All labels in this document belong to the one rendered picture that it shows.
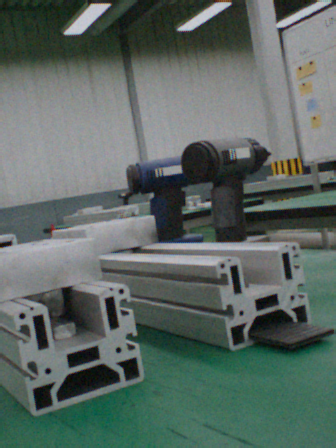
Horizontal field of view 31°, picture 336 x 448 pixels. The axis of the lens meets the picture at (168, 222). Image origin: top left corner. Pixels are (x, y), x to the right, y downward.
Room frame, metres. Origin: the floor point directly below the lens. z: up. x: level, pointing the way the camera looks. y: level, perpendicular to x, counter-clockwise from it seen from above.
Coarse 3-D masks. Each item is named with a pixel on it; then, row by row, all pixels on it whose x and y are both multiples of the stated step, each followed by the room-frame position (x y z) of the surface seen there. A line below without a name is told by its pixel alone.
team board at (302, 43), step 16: (320, 16) 4.11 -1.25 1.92; (288, 32) 4.42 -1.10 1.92; (304, 32) 4.27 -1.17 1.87; (320, 32) 4.13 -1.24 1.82; (288, 48) 4.44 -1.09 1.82; (304, 48) 4.29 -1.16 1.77; (320, 48) 4.15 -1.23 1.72; (288, 64) 4.46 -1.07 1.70; (304, 64) 4.32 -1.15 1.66; (320, 64) 4.17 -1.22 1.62; (304, 80) 4.34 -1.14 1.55; (320, 80) 4.20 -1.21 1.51; (304, 96) 4.36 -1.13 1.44; (320, 96) 4.22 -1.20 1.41; (304, 112) 4.39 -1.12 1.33; (320, 112) 4.24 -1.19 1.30; (304, 128) 4.41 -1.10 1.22; (320, 128) 4.26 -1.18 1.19; (304, 144) 4.44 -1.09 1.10; (320, 144) 4.29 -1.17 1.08; (304, 160) 4.46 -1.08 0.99; (320, 160) 4.28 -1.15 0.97; (320, 192) 4.44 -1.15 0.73
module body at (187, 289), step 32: (128, 256) 0.75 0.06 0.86; (160, 256) 0.69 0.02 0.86; (192, 256) 0.63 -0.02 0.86; (224, 256) 0.67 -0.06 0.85; (256, 256) 0.62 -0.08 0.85; (288, 256) 0.59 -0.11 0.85; (160, 288) 0.66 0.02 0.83; (192, 288) 0.60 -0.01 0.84; (224, 288) 0.56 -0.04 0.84; (256, 288) 0.60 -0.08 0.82; (288, 288) 0.59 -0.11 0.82; (160, 320) 0.68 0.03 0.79; (192, 320) 0.61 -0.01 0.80; (224, 320) 0.55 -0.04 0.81; (288, 320) 0.59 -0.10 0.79
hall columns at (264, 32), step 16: (256, 0) 9.21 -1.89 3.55; (272, 0) 9.09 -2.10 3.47; (256, 16) 9.25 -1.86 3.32; (272, 16) 9.07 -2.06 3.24; (256, 32) 9.24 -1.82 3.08; (272, 32) 9.05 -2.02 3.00; (256, 48) 9.22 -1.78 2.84; (272, 48) 9.03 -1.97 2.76; (256, 64) 9.21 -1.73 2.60; (272, 64) 9.01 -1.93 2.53; (272, 80) 8.99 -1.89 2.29; (272, 96) 9.20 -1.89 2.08; (272, 112) 9.25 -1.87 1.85; (288, 112) 9.08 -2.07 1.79; (272, 128) 9.25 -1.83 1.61; (288, 128) 9.05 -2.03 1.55; (272, 144) 9.23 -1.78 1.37; (288, 144) 9.03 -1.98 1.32; (272, 160) 9.21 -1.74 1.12; (288, 160) 8.99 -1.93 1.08; (288, 176) 8.96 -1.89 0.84
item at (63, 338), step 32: (64, 288) 0.58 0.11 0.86; (96, 288) 0.52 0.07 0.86; (128, 288) 0.51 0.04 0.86; (0, 320) 0.51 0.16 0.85; (32, 320) 0.47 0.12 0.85; (64, 320) 0.54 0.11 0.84; (96, 320) 0.51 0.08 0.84; (128, 320) 0.51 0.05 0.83; (0, 352) 0.59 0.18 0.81; (32, 352) 0.47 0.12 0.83; (64, 352) 0.48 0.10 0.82; (96, 352) 0.50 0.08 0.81; (128, 352) 0.51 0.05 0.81; (0, 384) 0.56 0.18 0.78; (32, 384) 0.47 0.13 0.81; (64, 384) 0.52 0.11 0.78; (96, 384) 0.51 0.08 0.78; (128, 384) 0.50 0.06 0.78
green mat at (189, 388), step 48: (144, 336) 0.67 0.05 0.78; (144, 384) 0.50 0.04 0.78; (192, 384) 0.48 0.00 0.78; (240, 384) 0.46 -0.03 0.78; (288, 384) 0.44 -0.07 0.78; (0, 432) 0.44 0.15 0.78; (48, 432) 0.43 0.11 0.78; (96, 432) 0.41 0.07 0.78; (144, 432) 0.40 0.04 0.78; (192, 432) 0.38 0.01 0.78; (240, 432) 0.37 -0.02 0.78; (288, 432) 0.36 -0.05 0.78
